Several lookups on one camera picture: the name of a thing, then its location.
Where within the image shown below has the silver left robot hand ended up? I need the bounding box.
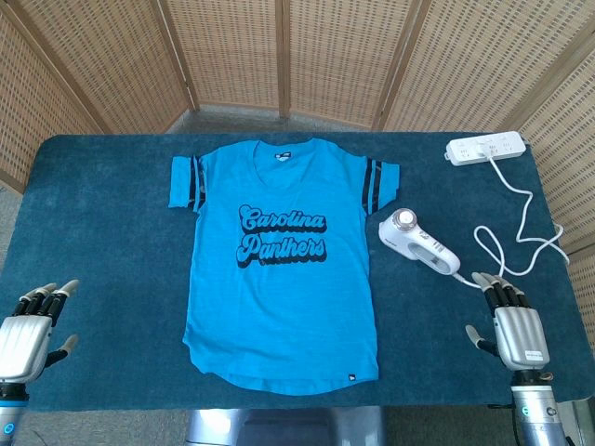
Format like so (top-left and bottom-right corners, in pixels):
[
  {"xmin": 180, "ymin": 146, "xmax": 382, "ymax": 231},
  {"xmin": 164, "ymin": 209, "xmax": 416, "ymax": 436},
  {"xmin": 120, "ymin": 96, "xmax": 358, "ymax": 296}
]
[{"xmin": 0, "ymin": 278, "xmax": 80, "ymax": 387}]

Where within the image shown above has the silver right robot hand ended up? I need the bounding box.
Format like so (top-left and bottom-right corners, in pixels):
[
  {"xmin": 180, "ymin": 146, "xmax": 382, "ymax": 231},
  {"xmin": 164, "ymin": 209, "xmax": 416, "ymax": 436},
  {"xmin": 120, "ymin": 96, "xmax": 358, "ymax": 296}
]
[{"xmin": 465, "ymin": 271, "xmax": 552, "ymax": 373}]

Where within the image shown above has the white handheld garment steamer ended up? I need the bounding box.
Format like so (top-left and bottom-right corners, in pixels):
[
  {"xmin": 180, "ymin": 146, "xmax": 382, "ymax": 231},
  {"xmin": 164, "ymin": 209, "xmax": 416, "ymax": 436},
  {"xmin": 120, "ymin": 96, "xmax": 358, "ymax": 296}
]
[{"xmin": 377, "ymin": 208, "xmax": 461, "ymax": 276}]

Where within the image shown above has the blue Carolina Panthers T-shirt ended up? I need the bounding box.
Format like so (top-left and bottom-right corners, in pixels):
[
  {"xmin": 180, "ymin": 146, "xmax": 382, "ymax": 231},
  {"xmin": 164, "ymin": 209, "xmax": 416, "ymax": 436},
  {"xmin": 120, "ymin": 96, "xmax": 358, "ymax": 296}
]
[{"xmin": 167, "ymin": 138, "xmax": 402, "ymax": 397}]

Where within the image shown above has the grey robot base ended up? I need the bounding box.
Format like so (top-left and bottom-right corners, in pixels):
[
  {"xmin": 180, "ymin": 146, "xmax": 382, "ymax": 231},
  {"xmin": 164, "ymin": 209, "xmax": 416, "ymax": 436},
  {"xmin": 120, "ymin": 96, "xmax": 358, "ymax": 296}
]
[{"xmin": 185, "ymin": 406, "xmax": 387, "ymax": 446}]

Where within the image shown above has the dark blue carpeted table surface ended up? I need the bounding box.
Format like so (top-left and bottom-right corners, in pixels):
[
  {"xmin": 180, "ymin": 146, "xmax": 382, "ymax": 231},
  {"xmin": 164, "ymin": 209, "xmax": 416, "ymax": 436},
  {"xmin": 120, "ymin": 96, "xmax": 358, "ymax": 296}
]
[{"xmin": 0, "ymin": 133, "xmax": 595, "ymax": 413}]

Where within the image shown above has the white power strip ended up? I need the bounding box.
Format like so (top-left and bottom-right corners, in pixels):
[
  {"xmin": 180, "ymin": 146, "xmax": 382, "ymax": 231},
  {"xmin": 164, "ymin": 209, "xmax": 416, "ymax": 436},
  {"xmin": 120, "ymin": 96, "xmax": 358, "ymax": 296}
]
[{"xmin": 444, "ymin": 130, "xmax": 529, "ymax": 167}]

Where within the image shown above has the woven rattan folding screen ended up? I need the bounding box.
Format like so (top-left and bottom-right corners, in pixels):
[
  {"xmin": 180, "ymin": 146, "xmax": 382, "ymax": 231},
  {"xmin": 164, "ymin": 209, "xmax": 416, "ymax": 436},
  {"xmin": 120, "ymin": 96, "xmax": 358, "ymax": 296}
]
[{"xmin": 0, "ymin": 0, "xmax": 595, "ymax": 335}]

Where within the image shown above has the white power cord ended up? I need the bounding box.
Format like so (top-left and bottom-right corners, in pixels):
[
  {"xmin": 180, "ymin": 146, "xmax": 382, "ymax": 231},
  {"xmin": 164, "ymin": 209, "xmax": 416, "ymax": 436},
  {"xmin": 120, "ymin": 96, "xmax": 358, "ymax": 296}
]
[{"xmin": 453, "ymin": 138, "xmax": 571, "ymax": 292}]

